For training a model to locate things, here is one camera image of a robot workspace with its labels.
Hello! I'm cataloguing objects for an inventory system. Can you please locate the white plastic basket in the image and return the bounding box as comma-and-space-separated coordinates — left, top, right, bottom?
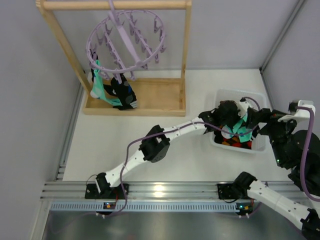
209, 88, 268, 154

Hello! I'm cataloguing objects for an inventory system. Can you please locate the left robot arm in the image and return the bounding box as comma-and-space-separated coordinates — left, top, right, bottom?
85, 100, 248, 199

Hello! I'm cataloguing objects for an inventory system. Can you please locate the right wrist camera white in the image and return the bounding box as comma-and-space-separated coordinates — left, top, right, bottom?
277, 100, 316, 123

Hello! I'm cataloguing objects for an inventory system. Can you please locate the wooden hanger rack frame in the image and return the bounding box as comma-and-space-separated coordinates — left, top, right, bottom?
35, 0, 192, 117

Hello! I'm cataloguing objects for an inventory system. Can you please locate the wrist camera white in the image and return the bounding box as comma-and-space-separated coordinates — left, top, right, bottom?
277, 100, 316, 123
236, 97, 253, 118

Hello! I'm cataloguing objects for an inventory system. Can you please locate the slotted cable duct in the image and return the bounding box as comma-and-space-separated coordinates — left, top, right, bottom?
50, 201, 253, 213

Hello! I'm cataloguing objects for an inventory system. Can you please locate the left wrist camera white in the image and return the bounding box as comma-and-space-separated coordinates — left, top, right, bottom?
236, 97, 253, 118

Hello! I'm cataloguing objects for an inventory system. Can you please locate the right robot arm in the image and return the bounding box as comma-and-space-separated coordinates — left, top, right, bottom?
217, 102, 320, 240

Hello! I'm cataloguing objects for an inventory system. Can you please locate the mint green patterned sock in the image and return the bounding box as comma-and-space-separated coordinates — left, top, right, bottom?
90, 69, 122, 106

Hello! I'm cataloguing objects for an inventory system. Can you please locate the aluminium mounting rail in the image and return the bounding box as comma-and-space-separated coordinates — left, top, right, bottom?
39, 159, 313, 202

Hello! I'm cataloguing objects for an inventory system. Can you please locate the black blue grey sock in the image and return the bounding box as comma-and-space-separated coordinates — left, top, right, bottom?
103, 73, 138, 111

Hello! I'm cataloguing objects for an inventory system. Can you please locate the argyle red orange sock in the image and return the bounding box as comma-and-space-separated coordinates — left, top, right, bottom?
214, 132, 252, 150

